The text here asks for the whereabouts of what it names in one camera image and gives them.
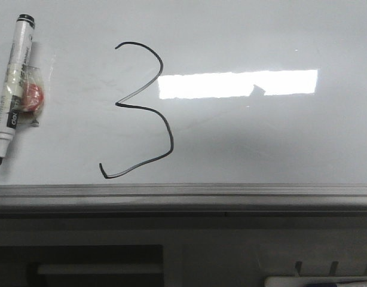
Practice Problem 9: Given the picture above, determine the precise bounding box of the red round magnet taped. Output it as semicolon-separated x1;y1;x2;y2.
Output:
19;66;45;127

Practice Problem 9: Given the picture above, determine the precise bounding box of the white black whiteboard marker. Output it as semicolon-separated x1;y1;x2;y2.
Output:
0;14;35;165

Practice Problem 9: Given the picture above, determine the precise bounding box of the white whiteboard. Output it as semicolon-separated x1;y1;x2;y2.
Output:
0;1;367;185

